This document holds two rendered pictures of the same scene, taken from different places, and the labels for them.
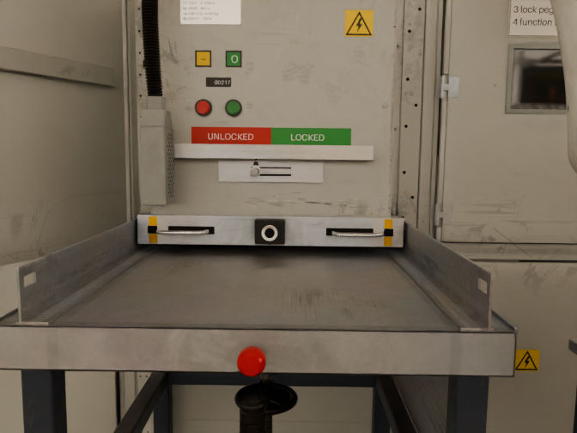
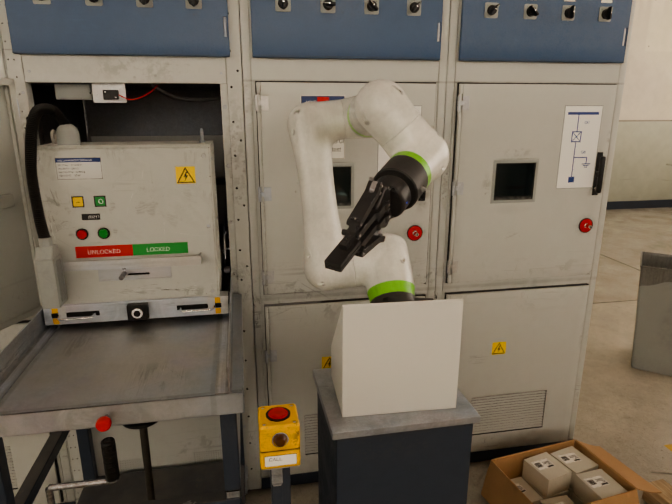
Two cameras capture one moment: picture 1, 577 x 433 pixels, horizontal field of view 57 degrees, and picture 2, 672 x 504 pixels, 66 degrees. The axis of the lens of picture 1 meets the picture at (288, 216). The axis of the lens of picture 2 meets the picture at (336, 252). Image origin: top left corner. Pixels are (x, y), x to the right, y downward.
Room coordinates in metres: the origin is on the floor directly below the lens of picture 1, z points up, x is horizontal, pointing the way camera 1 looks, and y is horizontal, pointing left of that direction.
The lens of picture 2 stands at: (-0.52, -0.28, 1.50)
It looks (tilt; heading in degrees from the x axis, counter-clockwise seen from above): 16 degrees down; 349
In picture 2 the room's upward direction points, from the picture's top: straight up
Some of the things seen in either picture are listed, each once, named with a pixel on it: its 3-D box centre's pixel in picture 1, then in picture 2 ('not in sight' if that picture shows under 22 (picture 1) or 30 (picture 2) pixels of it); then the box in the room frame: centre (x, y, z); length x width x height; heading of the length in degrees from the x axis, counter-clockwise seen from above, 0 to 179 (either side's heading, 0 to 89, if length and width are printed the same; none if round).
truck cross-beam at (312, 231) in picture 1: (270, 229); (140, 307); (1.08, 0.04, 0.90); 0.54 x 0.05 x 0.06; 89
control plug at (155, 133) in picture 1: (157, 157); (51, 275); (1.00, 0.25, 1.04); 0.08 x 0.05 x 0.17; 179
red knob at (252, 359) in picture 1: (252, 358); (104, 421); (0.58, 0.04, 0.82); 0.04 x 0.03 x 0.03; 0
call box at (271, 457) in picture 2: not in sight; (278, 435); (0.41, -0.34, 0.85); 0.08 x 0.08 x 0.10; 0
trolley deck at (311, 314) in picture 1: (267, 281); (134, 349); (0.94, 0.04, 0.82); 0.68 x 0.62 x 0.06; 0
